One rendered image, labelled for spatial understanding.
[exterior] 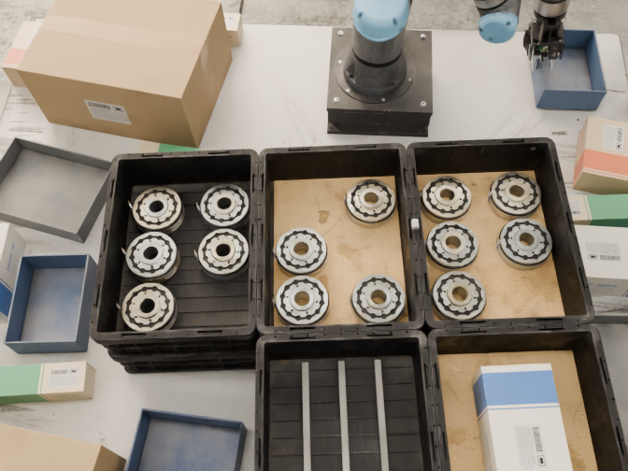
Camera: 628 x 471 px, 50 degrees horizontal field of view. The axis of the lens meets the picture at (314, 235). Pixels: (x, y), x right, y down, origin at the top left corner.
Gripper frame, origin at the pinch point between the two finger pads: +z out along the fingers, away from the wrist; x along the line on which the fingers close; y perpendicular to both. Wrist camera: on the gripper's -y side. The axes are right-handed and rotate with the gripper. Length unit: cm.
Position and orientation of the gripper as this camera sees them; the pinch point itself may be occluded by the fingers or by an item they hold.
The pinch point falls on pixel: (538, 62)
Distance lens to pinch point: 180.0
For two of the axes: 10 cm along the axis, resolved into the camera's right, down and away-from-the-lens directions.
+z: 1.6, 4.7, 8.7
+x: 9.8, 0.1, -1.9
